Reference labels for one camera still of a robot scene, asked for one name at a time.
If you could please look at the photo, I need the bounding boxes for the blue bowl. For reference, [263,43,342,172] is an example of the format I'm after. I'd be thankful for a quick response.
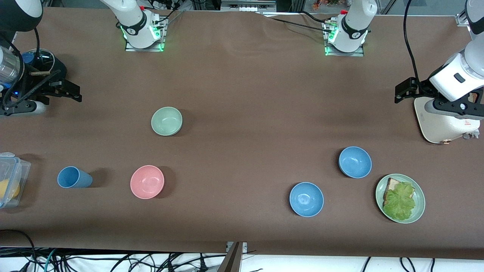
[338,146,372,179]
[289,182,324,218]

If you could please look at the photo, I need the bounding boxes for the green bowl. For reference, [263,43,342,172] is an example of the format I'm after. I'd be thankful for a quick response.
[151,107,183,137]

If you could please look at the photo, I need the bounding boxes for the pink bowl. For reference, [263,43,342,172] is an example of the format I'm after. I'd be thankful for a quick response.
[130,165,165,199]

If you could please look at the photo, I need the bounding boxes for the black round pot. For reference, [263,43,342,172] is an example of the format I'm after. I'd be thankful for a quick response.
[21,48,67,89]

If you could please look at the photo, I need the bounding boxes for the cream white toaster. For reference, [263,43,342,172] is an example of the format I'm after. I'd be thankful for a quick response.
[414,93,481,144]

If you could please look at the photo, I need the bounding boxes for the blue cup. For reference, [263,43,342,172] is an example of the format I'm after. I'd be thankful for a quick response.
[57,166,93,189]

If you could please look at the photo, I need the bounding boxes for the clear plastic container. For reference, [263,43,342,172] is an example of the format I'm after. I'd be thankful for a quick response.
[0,152,32,209]

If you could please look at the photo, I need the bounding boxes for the white bread slice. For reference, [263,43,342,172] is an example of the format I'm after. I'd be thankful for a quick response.
[383,178,402,206]

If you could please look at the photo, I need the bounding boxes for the yellow fruit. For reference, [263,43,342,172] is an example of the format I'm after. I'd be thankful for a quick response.
[0,179,20,200]

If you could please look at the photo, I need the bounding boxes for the green lettuce leaf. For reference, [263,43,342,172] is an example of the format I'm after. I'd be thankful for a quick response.
[383,182,416,221]

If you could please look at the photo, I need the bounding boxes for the green plate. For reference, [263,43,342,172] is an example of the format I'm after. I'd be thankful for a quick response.
[375,174,426,224]

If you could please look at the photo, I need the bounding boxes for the white power strip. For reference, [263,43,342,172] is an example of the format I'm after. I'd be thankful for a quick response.
[148,0,181,10]

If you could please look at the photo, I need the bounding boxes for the brown table cover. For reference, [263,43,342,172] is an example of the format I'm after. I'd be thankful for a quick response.
[0,7,484,261]

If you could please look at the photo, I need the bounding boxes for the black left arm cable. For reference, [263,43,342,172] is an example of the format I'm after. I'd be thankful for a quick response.
[403,0,422,87]

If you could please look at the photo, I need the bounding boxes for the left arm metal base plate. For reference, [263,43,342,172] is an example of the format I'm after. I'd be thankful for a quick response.
[324,21,365,57]

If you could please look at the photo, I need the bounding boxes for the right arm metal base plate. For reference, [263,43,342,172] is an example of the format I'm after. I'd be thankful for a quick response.
[124,21,167,53]

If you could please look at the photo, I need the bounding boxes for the black base cable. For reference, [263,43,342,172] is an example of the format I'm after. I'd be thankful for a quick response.
[257,11,334,35]

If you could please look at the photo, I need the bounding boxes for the black looped floor cable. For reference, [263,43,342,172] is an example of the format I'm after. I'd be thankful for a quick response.
[0,229,37,272]

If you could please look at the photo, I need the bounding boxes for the teal floor cable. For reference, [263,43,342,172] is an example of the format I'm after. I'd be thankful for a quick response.
[44,248,58,272]

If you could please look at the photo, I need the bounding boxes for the metal table bracket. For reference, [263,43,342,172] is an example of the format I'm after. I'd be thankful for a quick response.
[217,242,248,272]

